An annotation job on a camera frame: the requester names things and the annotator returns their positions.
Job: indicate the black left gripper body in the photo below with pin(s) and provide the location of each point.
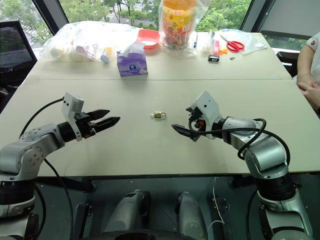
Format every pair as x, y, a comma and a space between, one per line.
85, 127

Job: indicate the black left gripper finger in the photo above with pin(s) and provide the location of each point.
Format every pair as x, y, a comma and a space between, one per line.
100, 113
107, 122

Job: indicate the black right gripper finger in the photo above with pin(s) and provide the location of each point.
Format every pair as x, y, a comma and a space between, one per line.
189, 109
185, 131

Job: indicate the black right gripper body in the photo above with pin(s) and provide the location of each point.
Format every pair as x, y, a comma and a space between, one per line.
197, 118

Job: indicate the person's bare forearm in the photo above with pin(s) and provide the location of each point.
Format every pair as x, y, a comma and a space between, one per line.
303, 62

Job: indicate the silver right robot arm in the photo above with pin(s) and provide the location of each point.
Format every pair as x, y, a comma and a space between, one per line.
265, 152

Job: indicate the dark rounded robot base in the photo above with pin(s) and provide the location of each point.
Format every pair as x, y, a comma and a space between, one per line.
140, 236

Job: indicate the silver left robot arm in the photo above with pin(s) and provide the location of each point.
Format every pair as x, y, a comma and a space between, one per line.
37, 141

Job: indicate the person's bare hand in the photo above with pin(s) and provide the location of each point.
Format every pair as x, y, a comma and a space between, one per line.
309, 87

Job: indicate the small brass padlock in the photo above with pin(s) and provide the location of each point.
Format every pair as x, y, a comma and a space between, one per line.
160, 115

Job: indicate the small black device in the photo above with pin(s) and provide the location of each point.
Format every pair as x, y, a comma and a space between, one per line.
213, 58

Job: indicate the blue and yellow tube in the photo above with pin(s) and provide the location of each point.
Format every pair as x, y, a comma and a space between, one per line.
106, 55

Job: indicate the purple tissue box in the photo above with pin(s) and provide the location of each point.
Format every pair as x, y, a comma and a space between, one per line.
132, 63

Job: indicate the small orange item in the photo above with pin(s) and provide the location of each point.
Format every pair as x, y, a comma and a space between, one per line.
223, 51

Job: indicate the pink plastic item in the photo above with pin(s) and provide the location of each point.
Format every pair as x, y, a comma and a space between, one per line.
216, 47

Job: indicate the blue pen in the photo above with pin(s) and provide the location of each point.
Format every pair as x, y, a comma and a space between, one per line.
195, 41

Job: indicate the clear wrapped packet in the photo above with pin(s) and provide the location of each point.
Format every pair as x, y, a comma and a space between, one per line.
209, 41

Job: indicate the large clear bag of items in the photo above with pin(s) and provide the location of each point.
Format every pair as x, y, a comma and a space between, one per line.
80, 42

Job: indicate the red plastic bowl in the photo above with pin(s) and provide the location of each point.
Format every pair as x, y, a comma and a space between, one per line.
149, 38

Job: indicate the plastic bag of colourful cups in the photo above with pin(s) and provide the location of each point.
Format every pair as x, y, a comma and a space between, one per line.
178, 27

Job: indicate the silver robot leg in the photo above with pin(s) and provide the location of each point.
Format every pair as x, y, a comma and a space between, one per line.
190, 216
127, 215

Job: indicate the clear flat plastic bag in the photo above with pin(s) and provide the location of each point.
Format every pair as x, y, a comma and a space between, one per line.
250, 37

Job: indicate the black mesh office chair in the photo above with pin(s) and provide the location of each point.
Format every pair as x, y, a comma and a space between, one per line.
12, 50

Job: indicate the person's white shirt torso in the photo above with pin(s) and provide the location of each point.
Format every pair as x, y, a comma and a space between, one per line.
315, 52

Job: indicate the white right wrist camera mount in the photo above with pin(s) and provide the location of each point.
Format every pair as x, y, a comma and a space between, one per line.
209, 107

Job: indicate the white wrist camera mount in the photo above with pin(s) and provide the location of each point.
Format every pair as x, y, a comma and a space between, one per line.
209, 107
71, 105

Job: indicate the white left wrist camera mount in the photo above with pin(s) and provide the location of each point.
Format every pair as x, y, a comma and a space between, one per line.
71, 105

